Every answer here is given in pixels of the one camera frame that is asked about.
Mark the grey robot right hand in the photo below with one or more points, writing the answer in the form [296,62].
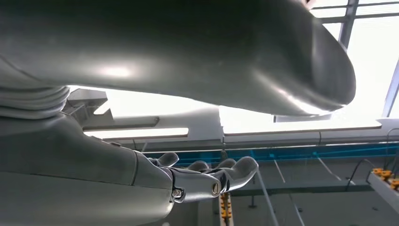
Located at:
[156,46]

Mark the grey tray with orange clips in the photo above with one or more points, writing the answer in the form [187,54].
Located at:
[226,212]
[382,187]

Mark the blue overhead beam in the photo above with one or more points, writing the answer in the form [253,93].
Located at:
[280,154]

